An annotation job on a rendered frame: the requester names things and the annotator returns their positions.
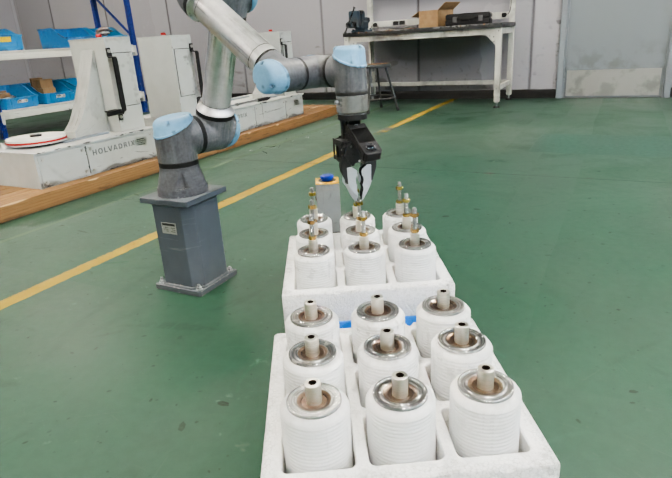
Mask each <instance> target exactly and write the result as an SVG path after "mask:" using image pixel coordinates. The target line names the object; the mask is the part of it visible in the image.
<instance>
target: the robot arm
mask: <svg viewBox="0 0 672 478"><path fill-rule="evenodd" d="M177 2H178V4H179V6H180V7H181V9H182V10H183V11H184V12H185V14H186V15H187V16H189V17H190V18H191V19H192V20H193V21H195V22H201V23H202V24H203V25H204V26H205V27H206V28H207V29H208V36H207V47H206V59H205V70H204V82H203V93H202V101H201V102H199V103H198V104H197V105H196V114H195V115H193V116H192V114H191V113H190V112H178V113H172V114H168V115H165V116H162V117H159V118H157V119H156V120H155V121H154V122H153V125H152V127H153V138H154V141H155V147H156V152H157V158H158V164H159V178H158V186H157V194H158V196H159V197H161V198H166V199H177V198H186V197H192V196H196V195H200V194H202V193H205V192H206V191H208V183H207V180H206V179H205V178H204V175H203V173H202V170H201V168H200V166H199V161H198V154H201V153H205V152H210V151H214V150H221V149H225V148H227V147H230V146H232V145H234V144H235V143H236V142H237V140H238V138H239V136H240V123H238V122H239V118H238V116H237V115H236V114H235V110H234V109H233V107H232V106H231V97H232V88H233V80H234V71H235V63H236V57H237V58H239V59H240V60H241V61H242V62H243V63H244V64H245V65H246V66H247V67H248V68H249V69H250V70H251V71H252V72H253V81H254V83H255V84H256V88H257V89H258V90H259V91H260V92H261V93H263V94H276V95H277V94H282V93H285V92H291V91H298V90H306V89H312V88H319V87H333V88H334V87H335V95H336V101H334V104H335V105H336V108H337V112H338V114H337V115H338V120H339V121H340V127H341V135H340V136H339V137H337V138H333V153H334V159H336V160H337V161H338V162H339V169H340V172H341V174H342V181H343V183H344V185H345V186H346V187H347V189H348V192H349V194H350V195H351V197H352V198H353V199H354V200H355V201H357V200H358V195H359V194H358V192H357V183H356V177H357V170H356V169H354V168H352V167H351V166H354V165H355V163H360V162H361V164H360V168H359V173H358V181H359V183H360V186H361V189H360V197H361V200H363V199H364V197H365V195H366V194H367V192H368V189H369V187H370V184H371V181H372V180H373V176H374V173H375V170H376V160H379V159H381V153H382V149H381V147H380V146H379V144H378V143H377V141H376V140H375V138H374V137H373V135H372V134H371V132H370V131H369V129H368V128H367V126H366V124H365V123H361V121H360V120H364V119H367V111H368V94H367V73H366V66H367V62H366V56H365V48H364V47H363V46H362V45H344V46H335V47H334V48H333V54H332V55H307V56H303V57H293V58H286V57H284V56H283V55H282V54H281V53H280V52H278V50H277V49H275V48H274V47H273V46H272V45H271V44H270V43H269V42H268V41H267V40H265V39H264V38H263V37H262V36H261V35H260V34H259V33H258V32H257V31H256V30H254V29H253V28H252V27H251V26H250V25H249V24H248V23H247V22H246V17H247V13H250V12H251V11H253V10H254V8H255V7H256V5H257V2H258V0H177ZM335 145H336V154H335Z"/></svg>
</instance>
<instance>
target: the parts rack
mask: <svg viewBox="0 0 672 478"><path fill-rule="evenodd" d="M96 1H97V2H98V3H99V4H100V5H101V6H102V7H103V8H104V9H105V10H106V11H107V12H108V13H109V14H110V15H111V17H112V18H113V19H114V20H115V21H116V22H117V23H118V24H119V25H120V26H121V27H122V28H123V29H124V30H125V31H126V32H127V33H128V34H129V36H130V42H131V49H132V53H133V59H134V65H135V71H136V76H137V82H138V88H139V95H140V99H141V104H142V110H143V111H142V112H150V110H149V111H148V105H147V100H146V94H145V88H144V82H143V77H142V72H141V67H140V59H139V53H138V48H137V42H136V36H135V30H134V25H133V19H132V13H131V7H130V1H129V0H123V2H124V8H125V14H126V19H127V25H128V30H127V29H126V28H125V27H124V25H123V24H122V23H121V22H120V21H119V20H118V19H117V18H116V17H115V16H114V15H113V14H112V13H111V12H110V11H109V10H108V9H107V8H106V7H105V6H104V5H103V4H102V3H101V2H100V1H99V0H90V4H91V9H92V14H93V19H94V24H95V28H100V27H101V24H100V19H99V14H98V9H97V3H96ZM63 56H72V54H71V49H70V48H54V49H34V50H14V51H0V61H1V60H17V59H32V58H47V57H63ZM74 100H75V99H74ZM74 100H73V101H66V102H60V103H53V104H38V106H33V107H26V108H19V109H13V110H2V109H1V105H0V136H1V138H0V139H8V138H11V137H9V135H8V132H7V128H6V121H5V120H8V119H14V118H20V117H27V116H33V115H39V114H45V113H51V112H58V111H64V110H70V109H73V105H74Z"/></svg>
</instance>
